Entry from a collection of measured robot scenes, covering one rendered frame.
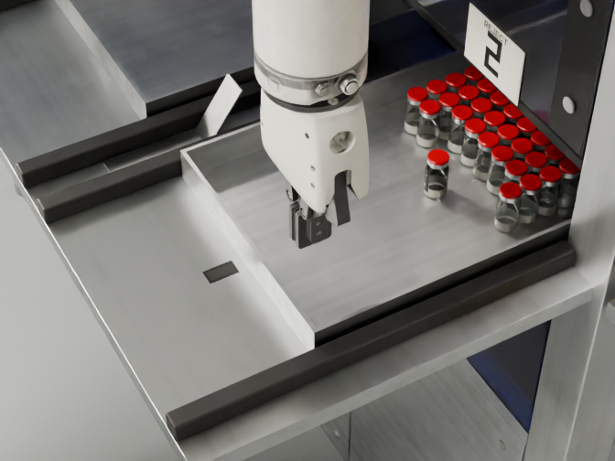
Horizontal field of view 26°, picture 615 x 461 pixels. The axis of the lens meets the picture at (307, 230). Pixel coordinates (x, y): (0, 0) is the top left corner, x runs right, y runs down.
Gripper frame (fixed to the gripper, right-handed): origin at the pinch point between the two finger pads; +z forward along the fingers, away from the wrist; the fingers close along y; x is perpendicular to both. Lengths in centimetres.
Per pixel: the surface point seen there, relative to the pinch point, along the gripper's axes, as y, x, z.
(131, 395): 64, -2, 98
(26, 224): 110, -1, 98
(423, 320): -7.9, -6.7, 8.5
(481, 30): 9.3, -23.0, -5.0
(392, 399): 19, -23, 61
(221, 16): 41.4, -12.0, 10.2
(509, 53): 5.1, -23.0, -5.3
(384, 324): -6.8, -3.5, 8.3
